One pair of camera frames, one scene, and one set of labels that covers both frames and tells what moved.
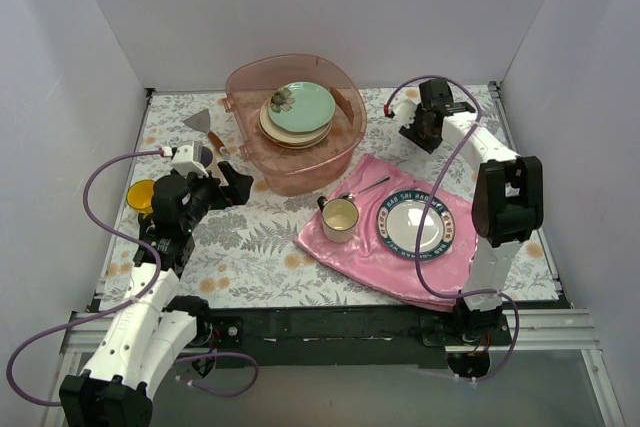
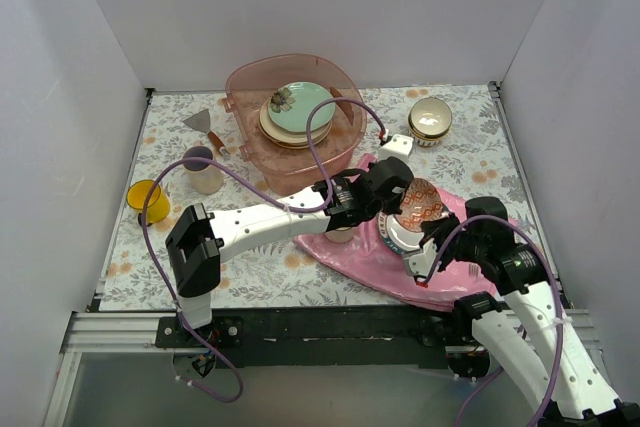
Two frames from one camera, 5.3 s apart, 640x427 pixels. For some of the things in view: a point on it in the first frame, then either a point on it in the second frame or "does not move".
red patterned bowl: (429, 125) -> (421, 202)
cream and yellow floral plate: (294, 146) does not move
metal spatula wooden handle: (201, 121) does not move
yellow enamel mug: (140, 196) does not move
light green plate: (302, 106) does not move
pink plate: (295, 146) -> (287, 135)
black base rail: (324, 335) does not move
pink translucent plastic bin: (316, 171) does not move
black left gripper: (220, 190) -> (395, 189)
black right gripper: (420, 128) -> (437, 233)
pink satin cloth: (366, 259) does not move
